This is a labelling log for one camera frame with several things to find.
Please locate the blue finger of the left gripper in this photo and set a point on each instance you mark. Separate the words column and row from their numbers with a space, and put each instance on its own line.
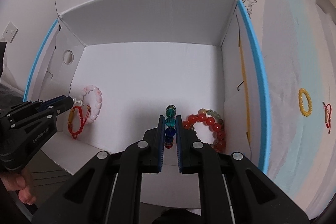
column 59, row 111
column 57, row 102

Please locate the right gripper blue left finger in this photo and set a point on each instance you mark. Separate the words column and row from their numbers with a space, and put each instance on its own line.
column 159, row 144

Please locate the white wall socket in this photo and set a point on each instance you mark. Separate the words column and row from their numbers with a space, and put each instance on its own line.
column 10, row 32

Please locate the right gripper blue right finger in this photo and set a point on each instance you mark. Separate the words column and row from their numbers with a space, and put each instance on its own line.
column 179, row 140

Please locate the red string bracelet gold tube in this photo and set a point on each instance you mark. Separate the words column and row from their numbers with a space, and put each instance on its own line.
column 77, row 119

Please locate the white cardboard box blue trim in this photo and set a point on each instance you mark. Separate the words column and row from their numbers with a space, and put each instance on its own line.
column 136, row 57

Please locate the left hand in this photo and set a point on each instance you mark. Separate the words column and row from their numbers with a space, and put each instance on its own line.
column 21, row 182

